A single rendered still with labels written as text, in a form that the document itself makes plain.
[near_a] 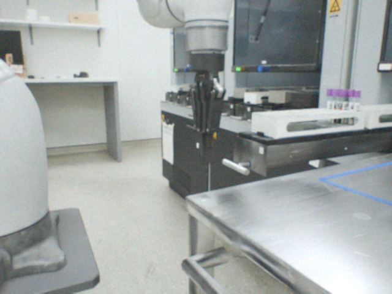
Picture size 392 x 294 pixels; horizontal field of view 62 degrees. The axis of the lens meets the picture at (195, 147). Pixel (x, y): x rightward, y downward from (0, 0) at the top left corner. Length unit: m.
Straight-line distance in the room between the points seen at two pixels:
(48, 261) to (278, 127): 0.53
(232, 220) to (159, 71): 4.09
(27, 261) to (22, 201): 0.08
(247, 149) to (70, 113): 3.51
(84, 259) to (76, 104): 3.70
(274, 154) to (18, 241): 0.52
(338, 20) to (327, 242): 1.09
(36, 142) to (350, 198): 0.41
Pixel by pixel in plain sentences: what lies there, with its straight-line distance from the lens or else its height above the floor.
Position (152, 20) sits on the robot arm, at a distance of 0.84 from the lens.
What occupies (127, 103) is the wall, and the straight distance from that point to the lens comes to 4.27.
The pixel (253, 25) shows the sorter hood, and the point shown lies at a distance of 1.71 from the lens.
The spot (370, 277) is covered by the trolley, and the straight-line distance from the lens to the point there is 0.28.
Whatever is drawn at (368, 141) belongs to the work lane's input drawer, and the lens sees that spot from 0.97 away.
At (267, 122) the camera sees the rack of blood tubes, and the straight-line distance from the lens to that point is 0.79.
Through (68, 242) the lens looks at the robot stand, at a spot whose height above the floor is 0.70.
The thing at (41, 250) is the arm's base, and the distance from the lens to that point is 0.53.
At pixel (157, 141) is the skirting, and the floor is 0.05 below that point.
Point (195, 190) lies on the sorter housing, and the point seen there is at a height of 0.20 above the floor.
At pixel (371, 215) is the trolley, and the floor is 0.82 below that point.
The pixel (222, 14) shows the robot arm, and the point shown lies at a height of 1.07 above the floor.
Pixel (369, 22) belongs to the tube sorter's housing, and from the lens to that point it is 1.26.
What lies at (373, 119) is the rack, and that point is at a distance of 1.00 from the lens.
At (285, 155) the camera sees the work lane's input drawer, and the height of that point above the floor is 0.78.
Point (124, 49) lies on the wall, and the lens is 4.26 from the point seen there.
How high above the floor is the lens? 0.96
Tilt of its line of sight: 13 degrees down
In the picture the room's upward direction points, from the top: straight up
